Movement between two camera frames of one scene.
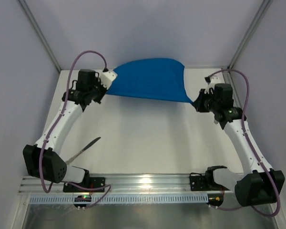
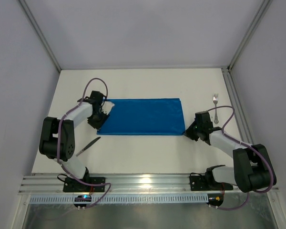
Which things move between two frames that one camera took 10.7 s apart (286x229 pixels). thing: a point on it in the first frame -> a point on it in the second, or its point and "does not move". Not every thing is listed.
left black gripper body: [101, 93] -> [101, 118]
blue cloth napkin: [158, 78] -> [162, 116]
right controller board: [215, 200] does not move
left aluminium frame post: [40, 34] does not move
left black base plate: [92, 182] does not move
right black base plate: [198, 183] does not move
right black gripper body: [199, 101] -> [190, 132]
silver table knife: [84, 148] does not move
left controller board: [82, 198] does not move
